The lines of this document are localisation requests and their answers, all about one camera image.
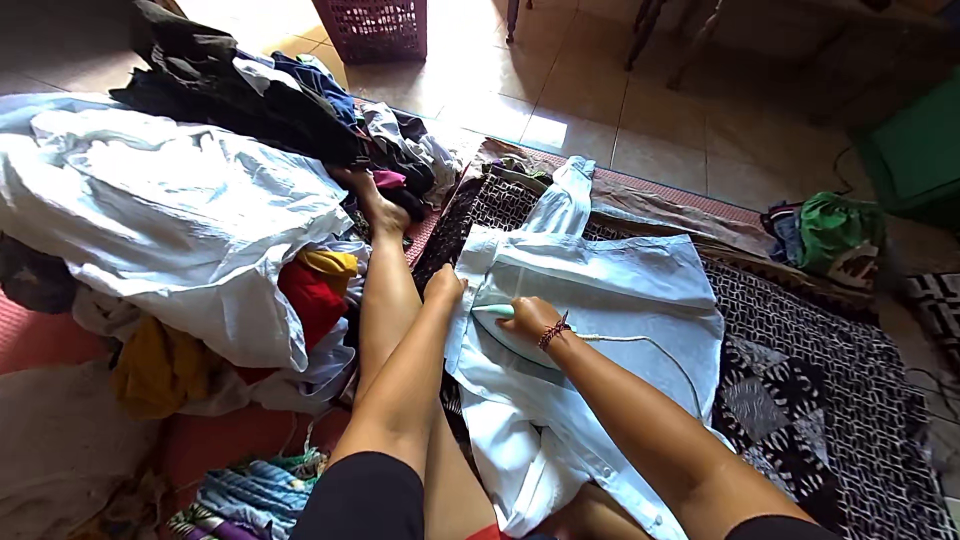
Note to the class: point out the person's left hand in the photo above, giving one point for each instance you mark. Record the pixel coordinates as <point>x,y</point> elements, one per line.
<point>444,285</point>

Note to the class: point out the person's right hand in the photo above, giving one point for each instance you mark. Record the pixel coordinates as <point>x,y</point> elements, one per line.
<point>538,321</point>

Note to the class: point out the person's right fingers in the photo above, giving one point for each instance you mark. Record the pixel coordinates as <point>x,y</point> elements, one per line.
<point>512,322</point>

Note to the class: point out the person's left fingers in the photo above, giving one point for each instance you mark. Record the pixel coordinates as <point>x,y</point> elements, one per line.
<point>454,276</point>

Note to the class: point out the white and mint clothes iron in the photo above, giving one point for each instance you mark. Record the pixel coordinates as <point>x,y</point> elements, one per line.
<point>491,318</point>

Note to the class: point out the white long-sleeved shirt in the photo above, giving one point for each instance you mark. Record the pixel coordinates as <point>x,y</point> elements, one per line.
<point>600,277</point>

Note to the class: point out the person's left forearm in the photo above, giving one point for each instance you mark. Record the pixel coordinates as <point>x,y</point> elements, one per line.
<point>396,382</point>

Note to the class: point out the person's right forearm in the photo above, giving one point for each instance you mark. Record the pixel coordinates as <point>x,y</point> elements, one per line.
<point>645,405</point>

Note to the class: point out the person's legs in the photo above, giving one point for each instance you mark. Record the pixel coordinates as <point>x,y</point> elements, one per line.
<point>386,300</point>

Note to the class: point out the faded brown folded cloth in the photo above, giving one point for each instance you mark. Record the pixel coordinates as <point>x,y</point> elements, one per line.
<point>675,206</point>

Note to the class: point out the purple plastic basket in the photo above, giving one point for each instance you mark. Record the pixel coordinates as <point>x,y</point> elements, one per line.
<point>375,34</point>

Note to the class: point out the pile of mixed clothes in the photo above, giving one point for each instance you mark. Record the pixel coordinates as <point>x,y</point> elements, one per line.
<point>180,195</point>

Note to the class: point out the dark blue denim garment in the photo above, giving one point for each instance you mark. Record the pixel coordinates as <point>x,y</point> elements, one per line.
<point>785,234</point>

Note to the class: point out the blue striped fringed cloth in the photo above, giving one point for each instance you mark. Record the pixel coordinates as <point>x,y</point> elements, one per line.
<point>255,491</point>

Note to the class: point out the dark wooden furniture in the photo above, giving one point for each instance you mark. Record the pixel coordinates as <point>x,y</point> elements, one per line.
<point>646,30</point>

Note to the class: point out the pink red woven floor mat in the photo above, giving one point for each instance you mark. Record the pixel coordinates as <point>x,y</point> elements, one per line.
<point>187,442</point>

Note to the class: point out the green crumpled cloth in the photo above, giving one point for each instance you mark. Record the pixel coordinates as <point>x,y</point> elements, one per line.
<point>836,225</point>

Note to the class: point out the black white patterned blanket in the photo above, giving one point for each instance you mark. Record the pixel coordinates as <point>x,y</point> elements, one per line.
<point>862,382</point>

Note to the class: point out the whitish large sack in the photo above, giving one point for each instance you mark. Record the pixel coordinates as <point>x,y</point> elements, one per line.
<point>67,442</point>

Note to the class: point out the black white geometric cloth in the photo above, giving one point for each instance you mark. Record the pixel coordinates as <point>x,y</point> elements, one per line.
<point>937,300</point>

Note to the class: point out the green cabinet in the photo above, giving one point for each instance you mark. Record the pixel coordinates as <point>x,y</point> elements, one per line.
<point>919,146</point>

